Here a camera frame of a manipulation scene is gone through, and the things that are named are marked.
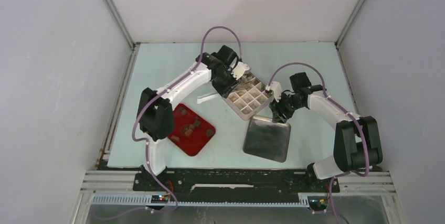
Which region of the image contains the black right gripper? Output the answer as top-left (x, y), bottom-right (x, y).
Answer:
top-left (269, 91), bottom-right (304, 124)

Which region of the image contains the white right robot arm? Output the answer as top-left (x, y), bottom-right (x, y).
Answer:
top-left (266, 72), bottom-right (383, 191)

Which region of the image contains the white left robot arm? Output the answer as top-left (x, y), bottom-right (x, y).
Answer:
top-left (132, 45), bottom-right (250, 191)

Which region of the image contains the round dark chocolate piece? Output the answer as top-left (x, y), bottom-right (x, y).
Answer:
top-left (205, 129), bottom-right (215, 137)

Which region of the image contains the pink tin with white dividers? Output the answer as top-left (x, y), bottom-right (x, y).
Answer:
top-left (223, 72), bottom-right (273, 121)

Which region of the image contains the silver metal tin lid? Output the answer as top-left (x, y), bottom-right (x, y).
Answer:
top-left (242, 116), bottom-right (291, 163)

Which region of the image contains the red rectangular tray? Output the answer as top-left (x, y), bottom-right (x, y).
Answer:
top-left (168, 103), bottom-right (216, 156)

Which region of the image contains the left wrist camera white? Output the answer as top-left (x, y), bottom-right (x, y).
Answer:
top-left (231, 61), bottom-right (250, 80)

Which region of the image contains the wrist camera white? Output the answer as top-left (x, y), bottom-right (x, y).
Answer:
top-left (266, 81), bottom-right (283, 102)
top-left (231, 61), bottom-right (250, 80)

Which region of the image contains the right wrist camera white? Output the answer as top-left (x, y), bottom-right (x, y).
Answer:
top-left (266, 81), bottom-right (283, 102)

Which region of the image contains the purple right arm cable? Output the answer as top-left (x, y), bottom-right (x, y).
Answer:
top-left (268, 62), bottom-right (371, 224)

